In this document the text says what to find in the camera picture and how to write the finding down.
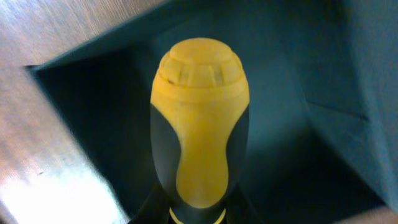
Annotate yellow black handled screwdriver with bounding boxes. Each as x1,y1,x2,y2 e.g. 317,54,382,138
150,38,250,223

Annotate black box with flip lid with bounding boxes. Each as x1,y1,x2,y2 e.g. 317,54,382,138
27,1,397,223

